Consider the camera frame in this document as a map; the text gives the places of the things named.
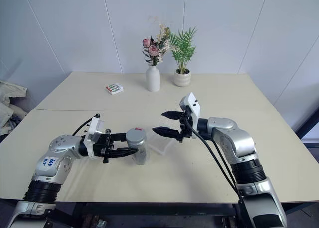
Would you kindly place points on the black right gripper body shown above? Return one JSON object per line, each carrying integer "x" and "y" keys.
{"x": 185, "y": 130}

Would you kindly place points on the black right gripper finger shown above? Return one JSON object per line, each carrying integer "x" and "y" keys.
{"x": 167, "y": 132}
{"x": 173, "y": 115}

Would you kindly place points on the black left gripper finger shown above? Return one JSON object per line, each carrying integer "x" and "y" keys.
{"x": 122, "y": 153}
{"x": 119, "y": 137}

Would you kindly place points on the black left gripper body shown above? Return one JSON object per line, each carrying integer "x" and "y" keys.
{"x": 104, "y": 144}

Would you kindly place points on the glass jar with grey contents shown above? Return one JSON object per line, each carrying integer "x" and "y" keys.
{"x": 141, "y": 154}

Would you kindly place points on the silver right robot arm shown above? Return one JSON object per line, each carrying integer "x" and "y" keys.
{"x": 236, "y": 143}

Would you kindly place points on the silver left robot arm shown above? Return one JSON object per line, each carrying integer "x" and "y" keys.
{"x": 62, "y": 148}

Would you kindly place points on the clear plastic box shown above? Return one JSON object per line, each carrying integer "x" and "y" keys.
{"x": 160, "y": 143}

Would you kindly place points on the cream ribbed plant pot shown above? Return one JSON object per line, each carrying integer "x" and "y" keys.
{"x": 182, "y": 78}

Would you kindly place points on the white ceramic vase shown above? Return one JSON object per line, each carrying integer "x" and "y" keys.
{"x": 152, "y": 79}

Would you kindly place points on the pack of green batteries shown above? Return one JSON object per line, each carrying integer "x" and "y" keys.
{"x": 114, "y": 88}

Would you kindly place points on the green fern plant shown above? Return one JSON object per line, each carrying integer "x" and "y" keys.
{"x": 184, "y": 47}

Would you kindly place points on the pink and cream flower bouquet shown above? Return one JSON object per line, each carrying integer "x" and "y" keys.
{"x": 157, "y": 47}

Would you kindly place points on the beige crumpled jacket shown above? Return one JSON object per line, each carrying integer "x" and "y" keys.
{"x": 10, "y": 105}

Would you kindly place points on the black metal stand leg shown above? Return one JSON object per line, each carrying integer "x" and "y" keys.
{"x": 309, "y": 124}

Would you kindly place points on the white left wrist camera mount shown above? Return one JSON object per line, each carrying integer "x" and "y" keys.
{"x": 94, "y": 129}

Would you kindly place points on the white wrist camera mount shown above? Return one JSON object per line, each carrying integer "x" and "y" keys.
{"x": 94, "y": 129}
{"x": 194, "y": 108}

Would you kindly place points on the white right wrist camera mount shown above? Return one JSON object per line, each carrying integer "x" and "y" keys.
{"x": 194, "y": 108}

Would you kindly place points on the black metal table frame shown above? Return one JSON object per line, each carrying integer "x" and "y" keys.
{"x": 149, "y": 209}

